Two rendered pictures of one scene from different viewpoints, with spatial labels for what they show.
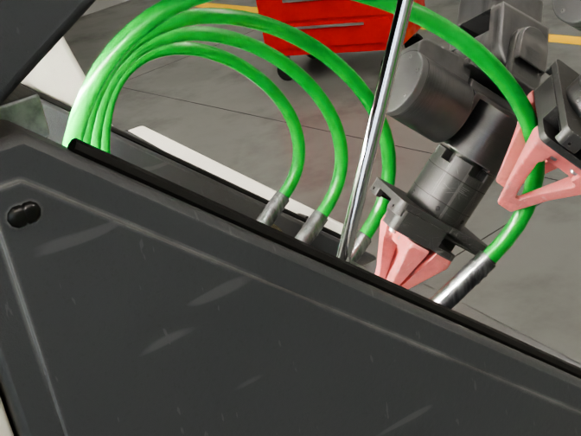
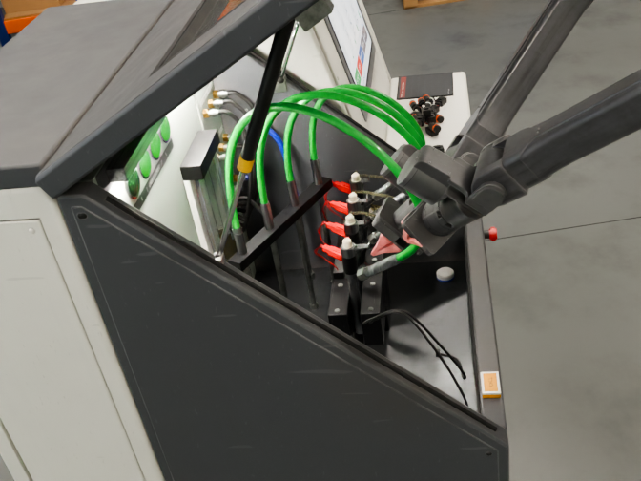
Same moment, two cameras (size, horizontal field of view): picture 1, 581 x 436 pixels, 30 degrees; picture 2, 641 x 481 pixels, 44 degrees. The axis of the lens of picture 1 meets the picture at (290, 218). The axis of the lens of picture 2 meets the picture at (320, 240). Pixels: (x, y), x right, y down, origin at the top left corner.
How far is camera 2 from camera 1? 80 cm
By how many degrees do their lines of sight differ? 34
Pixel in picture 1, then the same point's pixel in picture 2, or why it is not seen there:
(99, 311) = (106, 247)
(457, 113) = not seen: hidden behind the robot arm
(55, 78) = (317, 78)
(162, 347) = (127, 263)
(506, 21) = (463, 145)
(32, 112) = (121, 173)
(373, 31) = not seen: outside the picture
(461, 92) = not seen: hidden behind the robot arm
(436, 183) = (402, 212)
